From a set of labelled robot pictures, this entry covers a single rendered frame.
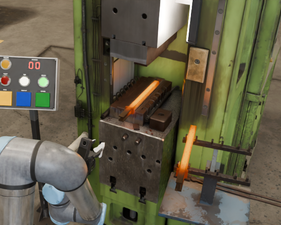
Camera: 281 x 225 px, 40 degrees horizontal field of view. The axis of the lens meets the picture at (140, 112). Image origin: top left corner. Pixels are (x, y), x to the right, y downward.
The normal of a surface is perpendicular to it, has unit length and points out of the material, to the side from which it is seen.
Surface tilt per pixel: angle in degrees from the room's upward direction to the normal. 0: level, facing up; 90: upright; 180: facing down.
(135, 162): 90
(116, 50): 90
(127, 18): 90
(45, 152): 25
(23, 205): 76
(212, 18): 90
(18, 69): 60
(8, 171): 69
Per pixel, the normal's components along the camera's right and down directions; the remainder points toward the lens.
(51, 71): 0.03, 0.03
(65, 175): 0.51, 0.33
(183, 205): 0.05, -0.85
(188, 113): -0.42, 0.46
